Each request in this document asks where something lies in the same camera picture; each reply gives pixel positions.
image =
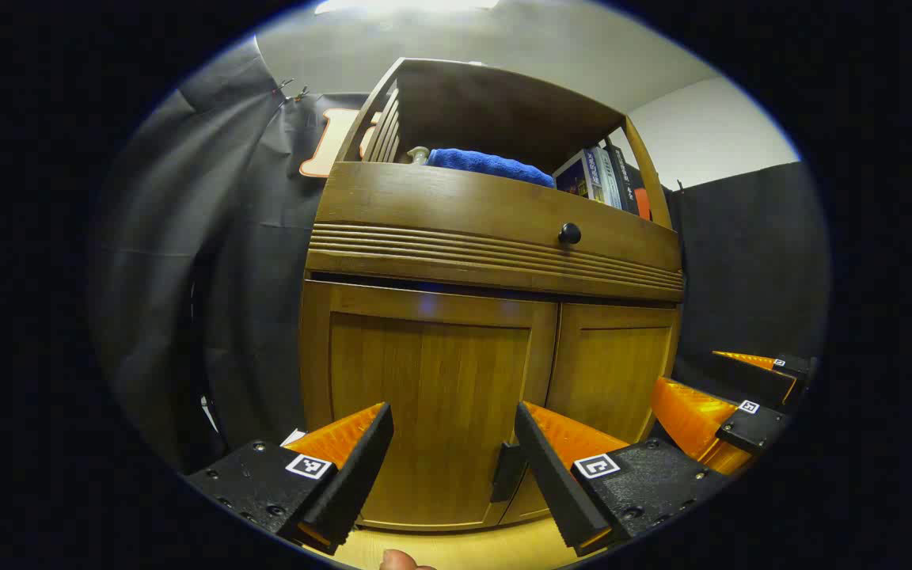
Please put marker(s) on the wooden ribbed drawer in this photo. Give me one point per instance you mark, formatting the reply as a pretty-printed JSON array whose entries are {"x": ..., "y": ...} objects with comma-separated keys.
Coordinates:
[{"x": 440, "y": 202}]

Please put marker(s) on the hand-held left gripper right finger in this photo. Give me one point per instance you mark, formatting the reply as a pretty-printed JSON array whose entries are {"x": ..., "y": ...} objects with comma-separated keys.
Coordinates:
[{"x": 551, "y": 475}]

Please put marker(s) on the white spine book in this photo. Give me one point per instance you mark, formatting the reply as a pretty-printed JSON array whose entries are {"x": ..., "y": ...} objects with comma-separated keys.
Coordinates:
[{"x": 294, "y": 436}]

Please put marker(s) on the black round drawer knob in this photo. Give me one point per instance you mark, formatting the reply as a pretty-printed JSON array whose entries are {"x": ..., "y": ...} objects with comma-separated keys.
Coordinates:
[{"x": 569, "y": 233}]

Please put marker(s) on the blue towel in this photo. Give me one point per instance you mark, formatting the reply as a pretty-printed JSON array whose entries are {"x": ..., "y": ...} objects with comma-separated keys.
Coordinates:
[{"x": 488, "y": 165}]

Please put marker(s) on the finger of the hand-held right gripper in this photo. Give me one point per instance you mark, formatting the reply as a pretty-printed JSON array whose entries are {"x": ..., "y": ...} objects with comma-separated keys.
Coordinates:
[
  {"x": 765, "y": 378},
  {"x": 689, "y": 416}
]

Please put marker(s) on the blue cover book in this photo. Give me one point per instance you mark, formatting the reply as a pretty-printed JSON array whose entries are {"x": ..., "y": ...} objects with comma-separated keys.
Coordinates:
[{"x": 573, "y": 178}]

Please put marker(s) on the ceiling light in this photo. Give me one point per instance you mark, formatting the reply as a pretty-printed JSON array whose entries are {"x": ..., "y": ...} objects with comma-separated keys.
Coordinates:
[{"x": 400, "y": 5}]

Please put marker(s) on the wooden double-door shoe cabinet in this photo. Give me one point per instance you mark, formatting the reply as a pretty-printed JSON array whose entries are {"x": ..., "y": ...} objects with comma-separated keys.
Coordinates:
[{"x": 503, "y": 111}]

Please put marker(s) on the small beige object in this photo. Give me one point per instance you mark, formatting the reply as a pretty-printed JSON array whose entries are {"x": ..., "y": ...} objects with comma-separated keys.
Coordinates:
[{"x": 418, "y": 154}]

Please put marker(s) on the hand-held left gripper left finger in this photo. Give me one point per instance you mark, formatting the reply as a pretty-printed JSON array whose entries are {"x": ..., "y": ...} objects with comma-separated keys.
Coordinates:
[{"x": 361, "y": 475}]

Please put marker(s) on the black backdrop cloth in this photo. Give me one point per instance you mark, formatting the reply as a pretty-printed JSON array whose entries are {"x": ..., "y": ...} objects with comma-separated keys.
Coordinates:
[{"x": 210, "y": 237}]

